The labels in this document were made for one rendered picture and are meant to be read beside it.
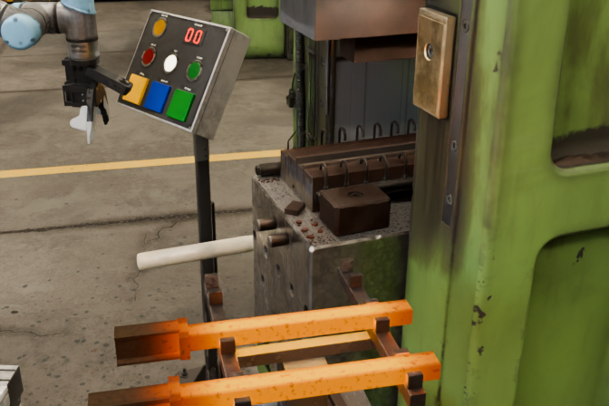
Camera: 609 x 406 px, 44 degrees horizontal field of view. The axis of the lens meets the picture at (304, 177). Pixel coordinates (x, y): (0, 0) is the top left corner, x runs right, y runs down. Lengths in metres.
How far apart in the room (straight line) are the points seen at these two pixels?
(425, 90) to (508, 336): 0.45
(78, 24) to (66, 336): 1.35
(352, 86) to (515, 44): 0.71
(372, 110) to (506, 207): 0.67
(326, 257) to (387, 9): 0.49
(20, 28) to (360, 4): 0.74
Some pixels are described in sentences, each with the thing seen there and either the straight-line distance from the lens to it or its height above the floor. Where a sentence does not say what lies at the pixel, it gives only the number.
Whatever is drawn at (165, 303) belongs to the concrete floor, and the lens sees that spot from 2.98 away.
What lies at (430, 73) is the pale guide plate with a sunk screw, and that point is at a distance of 1.28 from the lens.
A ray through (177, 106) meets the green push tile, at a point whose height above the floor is 1.01.
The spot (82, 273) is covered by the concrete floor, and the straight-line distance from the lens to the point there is 3.25.
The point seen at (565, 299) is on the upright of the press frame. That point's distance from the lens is 1.50.
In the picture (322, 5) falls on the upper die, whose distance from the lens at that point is 1.42.
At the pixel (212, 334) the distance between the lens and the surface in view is 0.99.
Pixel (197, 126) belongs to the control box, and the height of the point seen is 0.97.
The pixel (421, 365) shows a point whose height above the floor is 1.02.
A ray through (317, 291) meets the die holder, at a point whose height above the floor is 0.82.
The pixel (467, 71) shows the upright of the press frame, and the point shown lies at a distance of 1.22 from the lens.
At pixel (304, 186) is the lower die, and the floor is 0.95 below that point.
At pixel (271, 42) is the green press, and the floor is 0.14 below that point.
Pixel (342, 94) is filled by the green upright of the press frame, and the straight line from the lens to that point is 1.77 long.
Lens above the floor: 1.58
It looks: 23 degrees down
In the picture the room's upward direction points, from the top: 1 degrees clockwise
